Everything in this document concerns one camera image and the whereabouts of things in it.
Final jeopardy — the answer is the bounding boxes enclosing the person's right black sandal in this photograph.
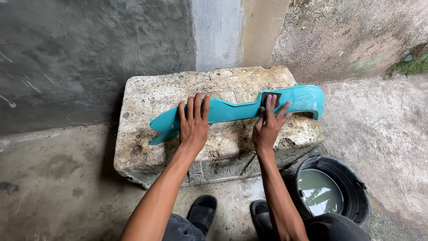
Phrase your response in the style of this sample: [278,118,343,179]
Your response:
[250,199,275,241]

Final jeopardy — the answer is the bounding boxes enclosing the person's left hand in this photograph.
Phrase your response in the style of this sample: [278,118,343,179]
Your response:
[178,93,212,155]

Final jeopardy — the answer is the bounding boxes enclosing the person's right hand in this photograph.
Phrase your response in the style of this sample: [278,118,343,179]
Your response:
[252,94,292,154]

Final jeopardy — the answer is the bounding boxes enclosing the person's black sandal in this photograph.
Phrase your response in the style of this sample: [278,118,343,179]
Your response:
[187,194,218,237]
[250,199,275,241]

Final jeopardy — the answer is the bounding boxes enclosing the concrete pillar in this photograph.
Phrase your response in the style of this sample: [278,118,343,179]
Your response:
[190,0,291,72]

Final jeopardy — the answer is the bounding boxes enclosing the black water bucket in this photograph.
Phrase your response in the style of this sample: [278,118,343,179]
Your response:
[290,153,372,228]

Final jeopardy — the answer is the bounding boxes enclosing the green weeds patch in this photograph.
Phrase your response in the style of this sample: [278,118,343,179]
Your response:
[389,50,428,77]

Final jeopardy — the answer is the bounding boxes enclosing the person's left black sandal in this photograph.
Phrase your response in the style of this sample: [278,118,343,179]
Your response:
[187,194,218,237]

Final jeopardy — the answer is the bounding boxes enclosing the person's dark trousers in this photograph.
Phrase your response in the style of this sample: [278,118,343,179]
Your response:
[161,212,372,241]

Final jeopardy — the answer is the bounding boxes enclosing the weathered foam box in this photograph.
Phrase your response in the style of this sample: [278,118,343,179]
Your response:
[113,66,325,189]

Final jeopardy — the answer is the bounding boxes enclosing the dark sandpaper piece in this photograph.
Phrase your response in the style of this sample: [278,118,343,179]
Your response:
[260,92,282,117]

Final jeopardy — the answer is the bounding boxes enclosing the turquoise plastic body panel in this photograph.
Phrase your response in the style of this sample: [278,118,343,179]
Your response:
[148,84,325,146]

